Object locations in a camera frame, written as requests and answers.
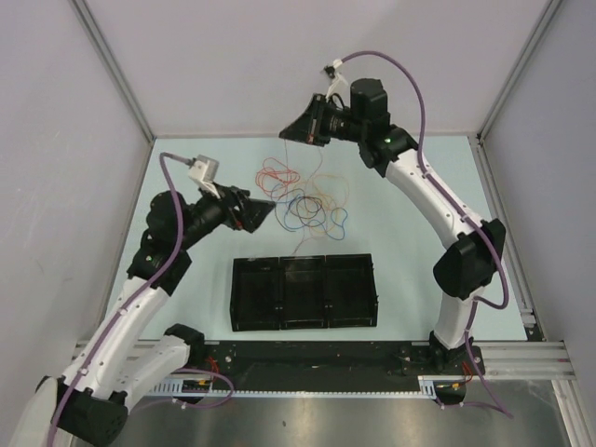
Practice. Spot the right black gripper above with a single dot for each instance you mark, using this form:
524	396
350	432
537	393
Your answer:
308	127

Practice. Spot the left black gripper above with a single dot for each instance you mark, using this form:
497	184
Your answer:
248	216

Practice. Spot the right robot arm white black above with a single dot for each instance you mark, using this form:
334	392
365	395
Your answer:
473	246

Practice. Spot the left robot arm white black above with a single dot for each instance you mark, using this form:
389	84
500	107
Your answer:
92	399

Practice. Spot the black three-compartment tray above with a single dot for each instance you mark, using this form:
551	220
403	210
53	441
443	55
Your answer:
303	293

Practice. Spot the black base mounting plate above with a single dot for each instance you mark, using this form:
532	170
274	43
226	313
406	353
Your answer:
327	367

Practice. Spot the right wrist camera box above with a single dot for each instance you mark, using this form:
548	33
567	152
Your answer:
337	82

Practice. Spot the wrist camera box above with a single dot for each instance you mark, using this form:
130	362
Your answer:
202	173
337	82

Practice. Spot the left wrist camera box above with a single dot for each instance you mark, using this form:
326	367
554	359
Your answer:
202	173

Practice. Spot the grey slotted cable duct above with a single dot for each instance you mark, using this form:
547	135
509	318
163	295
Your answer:
202	388

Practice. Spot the aluminium corner post left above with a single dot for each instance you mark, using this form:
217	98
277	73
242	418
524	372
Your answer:
98	40

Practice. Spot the aluminium corner post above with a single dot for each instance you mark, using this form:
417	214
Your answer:
98	40
538	32

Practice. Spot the aluminium corner post right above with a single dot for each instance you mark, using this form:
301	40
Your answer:
538	32

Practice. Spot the aluminium frame rail front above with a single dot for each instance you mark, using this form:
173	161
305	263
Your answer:
497	360

